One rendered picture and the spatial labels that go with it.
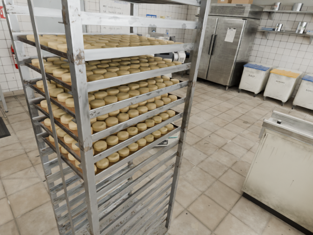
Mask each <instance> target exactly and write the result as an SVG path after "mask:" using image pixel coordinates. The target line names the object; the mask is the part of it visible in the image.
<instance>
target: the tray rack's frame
mask: <svg viewBox="0 0 313 235"><path fill-rule="evenodd" d="M1 1H2V5H3V9H4V13H5V17H6V21H7V25H8V29H9V33H10V37H11V41H12V45H13V49H14V54H15V58H16V61H17V65H18V69H19V73H20V78H21V82H22V86H23V90H24V94H25V98H26V102H27V106H28V110H29V115H30V118H31V122H32V126H33V130H34V135H35V139H36V143H37V147H38V151H39V155H40V159H41V163H42V167H43V171H44V175H45V179H46V183H47V187H48V192H49V196H50V199H51V203H52V207H53V211H54V210H55V209H57V208H58V207H59V204H58V205H56V206H55V205H54V204H53V202H52V199H54V198H56V197H57V194H56V193H55V194H54V195H52V194H51V193H50V190H49V189H50V188H52V187H53V186H54V182H52V183H49V182H48V180H47V176H49V175H51V174H52V172H51V169H50V170H48V171H46V169H45V168H44V163H47V162H49V159H48V156H45V157H43V156H42V155H41V152H40V150H41V149H43V148H46V144H45V142H44V141H42V142H39V141H38V140H37V136H36V135H37V134H39V133H43V131H42V127H40V126H39V125H38V126H36V125H35V124H34V123H33V119H32V118H34V117H38V116H39V113H38V109H37V108H35V107H34V108H31V107H30V106H29V103H28V100H29V99H33V98H35V96H34V90H33V89H32V88H26V87H25V86H24V82H23V79H29V78H31V77H30V73H29V68H28V66H20V65H19V61H18V57H25V56H26V54H25V50H24V46H23V42H15V41H14V40H13V36H12V32H20V27H19V23H18V18H17V15H15V14H7V11H6V7H5V4H7V5H14V0H1ZM27 3H28V9H29V13H30V18H31V23H32V28H33V33H34V40H35V44H36V49H37V54H38V59H39V64H40V69H41V76H42V80H43V85H44V90H45V95H46V100H47V105H48V112H49V116H50V121H51V126H52V131H53V136H54V143H55V147H56V152H57V157H58V162H59V167H60V172H61V179H62V183H63V188H64V193H65V198H66V203H67V208H68V215H69V219H70V224H71V229H72V234H73V235H100V231H101V230H103V229H104V228H105V227H106V226H107V225H109V224H110V223H111V222H112V221H113V220H114V219H116V218H117V217H118V216H119V215H121V214H122V213H123V212H124V211H126V210H127V209H128V208H129V207H130V206H132V205H133V204H134V203H135V202H137V201H138V200H139V199H138V198H135V199H133V200H132V201H131V202H130V203H128V204H127V205H126V206H124V207H123V208H122V209H121V210H119V211H118V212H117V213H116V214H114V215H113V216H112V217H110V218H109V219H108V220H107V221H105V222H104V223H103V224H102V225H101V226H99V219H100V218H102V217H103V216H104V215H105V214H106V213H108V212H109V211H110V210H112V209H113V208H114V207H116V206H117V205H118V204H120V203H121V202H122V201H124V200H125V199H126V198H128V197H129V196H130V195H126V196H124V197H123V198H122V199H120V200H119V201H118V202H117V203H115V204H114V205H113V206H111V207H110V208H109V209H107V210H106V211H105V212H103V213H102V214H101V215H99V216H98V205H97V194H96V183H95V168H94V157H93V147H92V136H91V125H90V114H89V103H88V88H87V77H86V66H85V55H84V44H83V33H82V18H81V7H80V0H61V4H62V12H63V19H64V27H65V35H66V42H67V50H68V60H69V68H70V75H71V83H72V91H73V98H74V106H75V116H76V124H77V131H78V139H79V147H80V154H81V162H82V172H83V180H84V187H85V195H86V203H87V210H88V221H89V224H88V225H86V226H85V227H83V228H82V229H81V230H79V231H78V232H77V233H75V231H74V226H73V220H72V215H71V210H70V205H69V200H68V193H67V188H66V182H65V177H64V172H63V167H62V162H61V155H60V150H59V145H58V139H57V134H56V129H55V124H54V117H53V112H52V107H51V102H50V96H49V91H48V84H47V79H46V74H45V69H44V64H43V58H42V53H41V47H40V41H39V36H38V31H37V26H36V20H35V15H34V8H33V4H32V0H27ZM131 195H132V194H131ZM143 205H144V204H143V203H142V204H141V205H139V206H138V207H137V208H136V209H135V210H133V211H132V212H131V213H130V214H129V215H127V216H126V217H125V218H124V219H123V220H122V221H120V222H119V223H118V224H117V225H116V226H114V227H113V228H112V229H111V230H110V231H109V232H108V233H107V234H105V235H110V234H112V233H113V232H114V231H115V230H116V229H117V228H118V227H120V226H121V225H122V224H123V223H124V222H125V221H126V220H127V219H129V218H130V217H131V216H132V215H133V214H134V213H135V212H136V211H138V210H139V209H140V208H141V207H142V206H143ZM148 210H149V208H147V209H146V210H145V211H144V212H142V213H141V214H140V215H139V216H138V217H137V218H136V219H135V220H134V221H132V222H131V223H130V224H129V225H128V226H127V227H126V228H125V229H124V230H123V231H122V232H121V233H119V234H118V235H122V234H123V233H124V232H125V231H126V230H127V229H128V228H129V227H130V226H132V225H133V224H134V223H135V222H136V221H137V220H138V219H139V218H140V217H141V216H142V215H144V214H145V213H146V212H147V211H148ZM54 216H55V220H56V224H57V228H58V232H59V235H64V234H65V232H64V233H63V234H61V233H60V231H59V228H60V227H62V226H63V224H61V225H59V224H58V222H57V219H58V218H60V217H61V214H60V215H58V216H57V215H56V213H55V211H54ZM165 223H166V222H164V223H163V224H162V225H161V226H160V227H159V228H158V229H157V230H156V231H155V232H154V234H153V235H167V234H168V233H167V231H168V229H167V228H166V227H165ZM88 227H89V228H90V233H89V232H88V231H87V228H88Z"/></svg>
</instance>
